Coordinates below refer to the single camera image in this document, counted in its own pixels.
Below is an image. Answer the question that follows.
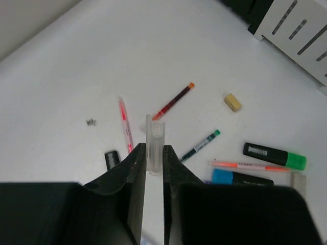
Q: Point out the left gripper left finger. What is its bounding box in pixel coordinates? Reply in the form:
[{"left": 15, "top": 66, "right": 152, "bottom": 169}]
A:
[{"left": 1, "top": 143, "right": 146, "bottom": 244}]

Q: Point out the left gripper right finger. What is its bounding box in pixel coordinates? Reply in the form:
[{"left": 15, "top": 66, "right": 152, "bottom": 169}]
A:
[{"left": 162, "top": 145, "right": 322, "bottom": 244}]

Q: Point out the orange thin pen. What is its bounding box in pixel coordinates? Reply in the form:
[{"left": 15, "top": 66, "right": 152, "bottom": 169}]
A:
[{"left": 208, "top": 162, "right": 292, "bottom": 172}]

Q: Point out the pink thin highlighter pen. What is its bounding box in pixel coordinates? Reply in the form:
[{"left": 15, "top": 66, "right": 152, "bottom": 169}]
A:
[{"left": 119, "top": 97, "right": 134, "bottom": 153}]

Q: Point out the green ink pen refill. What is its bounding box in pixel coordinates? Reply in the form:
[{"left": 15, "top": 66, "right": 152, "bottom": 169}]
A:
[{"left": 179, "top": 130, "right": 220, "bottom": 162}]

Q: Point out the red ink pen refill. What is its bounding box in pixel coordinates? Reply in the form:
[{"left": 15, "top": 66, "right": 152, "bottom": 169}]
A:
[{"left": 152, "top": 83, "right": 195, "bottom": 120}]

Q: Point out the blue highlighter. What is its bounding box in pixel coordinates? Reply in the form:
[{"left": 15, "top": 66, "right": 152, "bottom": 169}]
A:
[{"left": 212, "top": 169, "right": 274, "bottom": 186}]

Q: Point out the yellow highlighter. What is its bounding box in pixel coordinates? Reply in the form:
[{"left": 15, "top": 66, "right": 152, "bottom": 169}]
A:
[{"left": 104, "top": 150, "right": 121, "bottom": 171}]

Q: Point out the grey white eraser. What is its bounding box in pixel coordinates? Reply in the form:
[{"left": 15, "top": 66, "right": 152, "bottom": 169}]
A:
[{"left": 290, "top": 172, "right": 307, "bottom": 199}]

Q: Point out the green highlighter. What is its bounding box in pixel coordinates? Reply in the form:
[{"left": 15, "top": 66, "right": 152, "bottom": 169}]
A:
[{"left": 243, "top": 142, "right": 307, "bottom": 170}]

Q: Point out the tan eraser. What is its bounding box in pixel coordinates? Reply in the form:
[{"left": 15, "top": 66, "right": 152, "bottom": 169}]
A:
[{"left": 224, "top": 93, "right": 242, "bottom": 112}]

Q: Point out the black slotted pen holder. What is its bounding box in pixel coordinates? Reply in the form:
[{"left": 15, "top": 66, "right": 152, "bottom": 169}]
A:
[{"left": 220, "top": 0, "right": 273, "bottom": 35}]

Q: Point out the white slotted pen holder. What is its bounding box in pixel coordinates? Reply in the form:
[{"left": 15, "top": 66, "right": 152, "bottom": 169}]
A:
[{"left": 254, "top": 0, "right": 326, "bottom": 94}]

